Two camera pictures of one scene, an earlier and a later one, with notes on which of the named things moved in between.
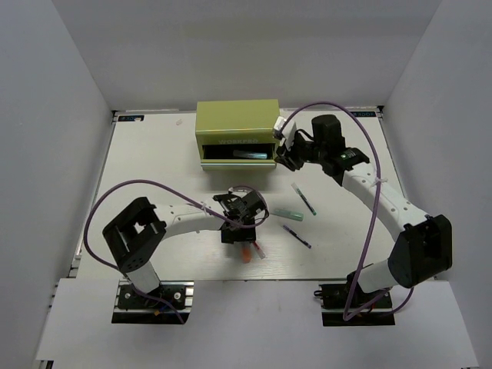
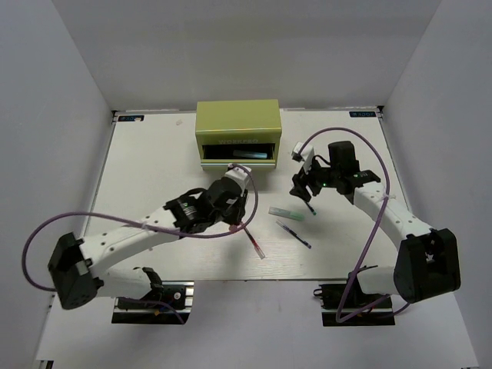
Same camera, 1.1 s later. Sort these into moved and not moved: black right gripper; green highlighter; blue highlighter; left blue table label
Moved: black right gripper
Not moved: left blue table label; blue highlighter; green highlighter
